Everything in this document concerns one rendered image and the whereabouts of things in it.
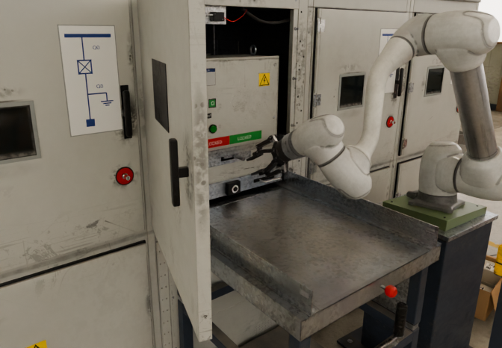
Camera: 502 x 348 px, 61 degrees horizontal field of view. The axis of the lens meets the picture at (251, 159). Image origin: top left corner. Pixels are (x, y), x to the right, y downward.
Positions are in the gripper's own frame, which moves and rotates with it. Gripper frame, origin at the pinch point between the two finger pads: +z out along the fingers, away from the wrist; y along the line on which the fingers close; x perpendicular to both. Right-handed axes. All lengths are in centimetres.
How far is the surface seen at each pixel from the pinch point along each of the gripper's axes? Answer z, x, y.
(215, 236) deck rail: -6.0, -27.9, 19.5
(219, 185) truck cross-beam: 19.1, -5.6, 2.1
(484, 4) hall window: 211, 810, -236
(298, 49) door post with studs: -9, 30, -40
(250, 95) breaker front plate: 3.2, 10.0, -27.5
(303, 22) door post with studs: -14, 33, -49
